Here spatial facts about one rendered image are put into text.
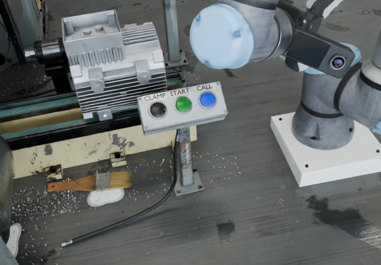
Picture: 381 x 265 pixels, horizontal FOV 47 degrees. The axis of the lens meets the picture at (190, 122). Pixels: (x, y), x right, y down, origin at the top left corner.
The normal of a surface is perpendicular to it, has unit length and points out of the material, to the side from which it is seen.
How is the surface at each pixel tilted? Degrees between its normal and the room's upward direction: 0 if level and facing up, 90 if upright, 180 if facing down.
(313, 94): 92
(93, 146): 90
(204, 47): 65
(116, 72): 0
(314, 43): 73
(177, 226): 0
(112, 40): 90
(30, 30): 90
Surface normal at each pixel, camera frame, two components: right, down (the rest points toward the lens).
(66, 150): 0.25, 0.66
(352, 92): -0.73, -0.01
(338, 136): 0.22, 0.35
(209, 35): -0.57, 0.21
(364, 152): -0.09, -0.76
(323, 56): -0.10, 0.44
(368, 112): -0.80, 0.36
